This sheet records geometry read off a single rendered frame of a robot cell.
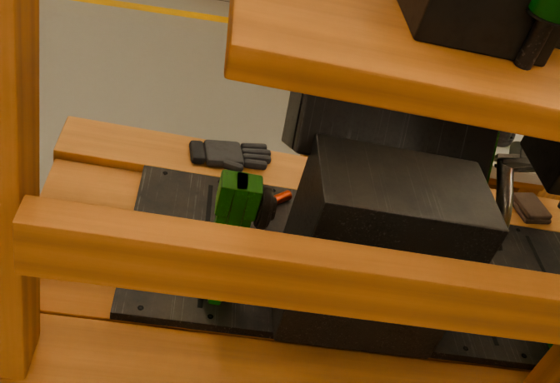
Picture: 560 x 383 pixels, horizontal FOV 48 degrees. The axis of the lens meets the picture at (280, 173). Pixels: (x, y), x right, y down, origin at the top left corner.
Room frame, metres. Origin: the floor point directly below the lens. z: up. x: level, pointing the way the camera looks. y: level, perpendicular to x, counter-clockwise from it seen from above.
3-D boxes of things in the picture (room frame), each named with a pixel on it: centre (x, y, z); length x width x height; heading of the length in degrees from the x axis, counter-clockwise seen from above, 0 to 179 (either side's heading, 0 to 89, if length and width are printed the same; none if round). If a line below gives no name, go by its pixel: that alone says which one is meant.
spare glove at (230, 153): (1.20, 0.12, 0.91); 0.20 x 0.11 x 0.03; 111
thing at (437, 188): (0.84, -0.20, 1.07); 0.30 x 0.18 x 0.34; 102
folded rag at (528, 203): (1.35, -0.65, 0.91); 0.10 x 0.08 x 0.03; 22
